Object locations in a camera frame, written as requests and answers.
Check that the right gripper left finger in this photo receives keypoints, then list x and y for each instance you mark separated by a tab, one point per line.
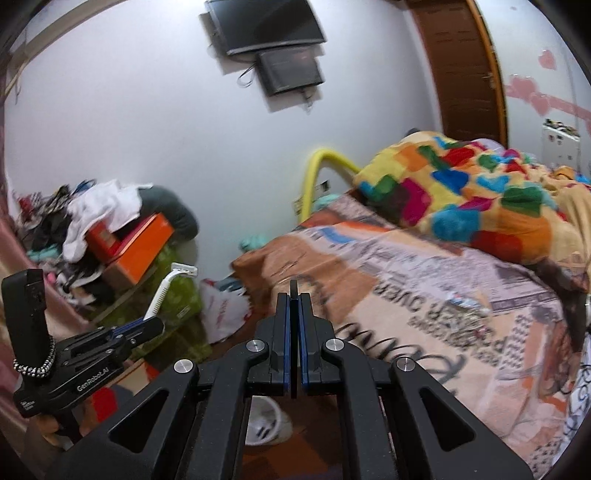
188	425

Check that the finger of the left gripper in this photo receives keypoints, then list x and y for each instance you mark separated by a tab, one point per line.
127	336
119	354

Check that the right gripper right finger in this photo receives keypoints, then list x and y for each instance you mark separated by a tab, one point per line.
398	421

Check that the white disposable razor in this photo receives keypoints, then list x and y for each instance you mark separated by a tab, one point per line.
176	270

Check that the blue white packet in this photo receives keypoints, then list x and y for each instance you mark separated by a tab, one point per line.
468	304

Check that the white trash bin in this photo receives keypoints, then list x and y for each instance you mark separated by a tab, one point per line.
268	424

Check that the person's left hand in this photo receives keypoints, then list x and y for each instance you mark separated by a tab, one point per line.
42	445

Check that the green leaf pattern bag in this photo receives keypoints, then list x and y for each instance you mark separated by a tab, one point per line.
184	335

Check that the orange cardboard box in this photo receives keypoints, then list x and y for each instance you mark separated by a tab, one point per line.
126	260

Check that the white HotMaxx plastic bag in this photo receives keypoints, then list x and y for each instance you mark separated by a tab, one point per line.
226	307

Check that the white towel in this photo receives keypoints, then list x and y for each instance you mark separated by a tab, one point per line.
112	203

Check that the newspaper print bed sheet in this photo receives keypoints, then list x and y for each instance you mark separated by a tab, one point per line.
385	289

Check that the colourful patchwork blanket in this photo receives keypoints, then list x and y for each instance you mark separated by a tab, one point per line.
504	204

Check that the white small cabinet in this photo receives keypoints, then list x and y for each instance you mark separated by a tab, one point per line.
560	145

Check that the brown wooden door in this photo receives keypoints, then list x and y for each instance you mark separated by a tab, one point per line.
465	69

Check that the white sliding wardrobe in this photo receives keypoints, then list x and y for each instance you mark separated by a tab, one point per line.
541	78

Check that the small wall monitor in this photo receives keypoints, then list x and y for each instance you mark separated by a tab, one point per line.
288	69

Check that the large wall television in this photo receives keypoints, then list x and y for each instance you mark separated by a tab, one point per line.
252	25

